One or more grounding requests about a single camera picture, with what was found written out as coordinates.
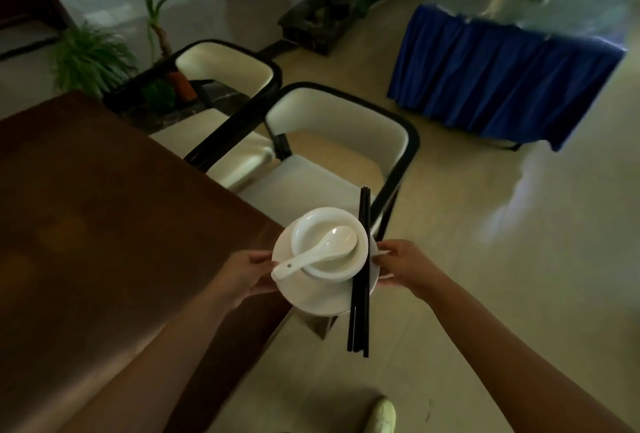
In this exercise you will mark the person's right hand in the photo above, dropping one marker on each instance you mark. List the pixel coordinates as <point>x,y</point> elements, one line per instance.
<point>406,266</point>

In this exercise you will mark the person's left hand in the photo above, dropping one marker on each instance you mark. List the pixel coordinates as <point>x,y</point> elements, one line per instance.
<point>243,274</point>

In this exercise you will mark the person's left thumb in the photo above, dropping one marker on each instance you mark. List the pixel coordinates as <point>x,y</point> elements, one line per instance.
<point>262,258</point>

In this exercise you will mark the person's right thumb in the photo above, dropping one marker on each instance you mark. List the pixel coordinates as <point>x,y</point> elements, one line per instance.
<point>386,262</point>

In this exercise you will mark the white round plate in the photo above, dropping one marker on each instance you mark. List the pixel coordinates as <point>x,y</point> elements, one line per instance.
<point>320,292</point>

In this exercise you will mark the person's right forearm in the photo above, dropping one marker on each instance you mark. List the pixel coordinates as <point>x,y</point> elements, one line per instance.
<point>505,352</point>

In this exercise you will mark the person's left forearm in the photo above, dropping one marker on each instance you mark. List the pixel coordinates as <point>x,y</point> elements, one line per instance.
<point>145,362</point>

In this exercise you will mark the black chopstick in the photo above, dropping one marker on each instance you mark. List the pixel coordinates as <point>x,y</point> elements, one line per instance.
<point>366,267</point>
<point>356,267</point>

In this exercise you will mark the white ceramic spoon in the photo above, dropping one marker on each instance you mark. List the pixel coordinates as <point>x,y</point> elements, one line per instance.
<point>320,250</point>

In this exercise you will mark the white bowl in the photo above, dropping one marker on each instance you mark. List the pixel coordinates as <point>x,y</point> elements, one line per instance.
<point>327,240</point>

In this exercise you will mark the person's white shoe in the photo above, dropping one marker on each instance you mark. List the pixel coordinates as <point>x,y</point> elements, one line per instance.
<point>381,415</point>

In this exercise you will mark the dark stone planter base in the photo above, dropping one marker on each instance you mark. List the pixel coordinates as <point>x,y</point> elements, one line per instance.
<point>165,102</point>
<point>320,22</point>

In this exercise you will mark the blue skirted table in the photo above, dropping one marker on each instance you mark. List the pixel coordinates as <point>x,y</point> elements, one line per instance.
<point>505,47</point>

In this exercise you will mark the bushy green fern plant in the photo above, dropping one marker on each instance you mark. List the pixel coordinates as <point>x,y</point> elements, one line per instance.
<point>90,58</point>

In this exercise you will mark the white chair with black frame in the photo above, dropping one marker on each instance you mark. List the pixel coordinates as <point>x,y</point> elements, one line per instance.
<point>320,147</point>
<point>225,97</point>

